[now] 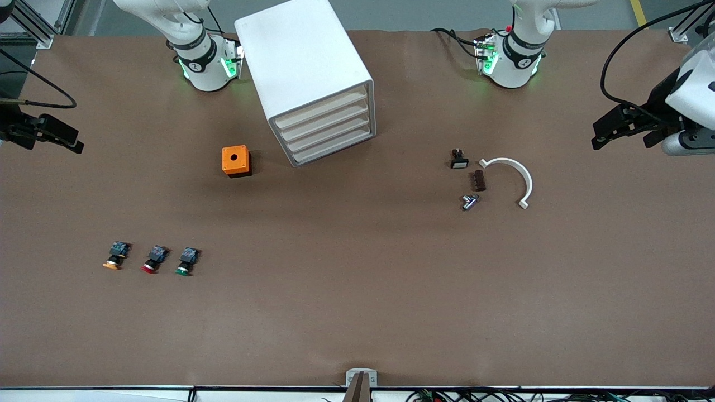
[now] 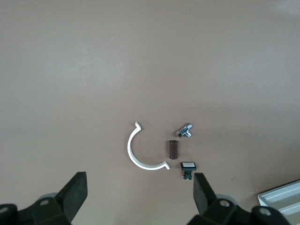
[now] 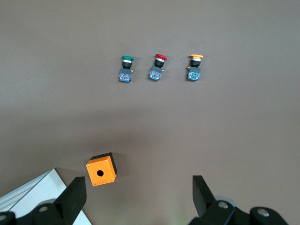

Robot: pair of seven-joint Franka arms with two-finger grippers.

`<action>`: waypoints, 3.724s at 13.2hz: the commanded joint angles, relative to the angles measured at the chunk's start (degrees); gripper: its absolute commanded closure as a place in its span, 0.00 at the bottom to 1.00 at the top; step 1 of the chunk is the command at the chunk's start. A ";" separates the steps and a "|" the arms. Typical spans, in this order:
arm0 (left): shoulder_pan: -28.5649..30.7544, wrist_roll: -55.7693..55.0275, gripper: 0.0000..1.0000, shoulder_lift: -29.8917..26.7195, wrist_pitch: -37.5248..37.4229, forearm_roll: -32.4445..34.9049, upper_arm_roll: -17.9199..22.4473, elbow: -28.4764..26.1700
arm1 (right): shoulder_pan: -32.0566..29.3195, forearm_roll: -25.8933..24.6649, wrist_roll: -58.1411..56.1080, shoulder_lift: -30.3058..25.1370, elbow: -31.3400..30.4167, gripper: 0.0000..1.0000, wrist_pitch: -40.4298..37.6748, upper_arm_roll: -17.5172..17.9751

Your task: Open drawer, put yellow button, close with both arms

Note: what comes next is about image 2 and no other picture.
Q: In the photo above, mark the white drawer cabinet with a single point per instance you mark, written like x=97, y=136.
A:
x=281, y=188

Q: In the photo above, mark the white square push button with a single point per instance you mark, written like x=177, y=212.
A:
x=188, y=165

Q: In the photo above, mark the brown cylinder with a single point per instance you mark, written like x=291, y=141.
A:
x=173, y=150

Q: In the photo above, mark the chrome metal fitting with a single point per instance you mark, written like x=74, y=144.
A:
x=184, y=129

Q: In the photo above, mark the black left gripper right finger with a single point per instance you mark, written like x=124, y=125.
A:
x=202, y=192

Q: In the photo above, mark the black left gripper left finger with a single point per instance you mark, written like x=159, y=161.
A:
x=75, y=192

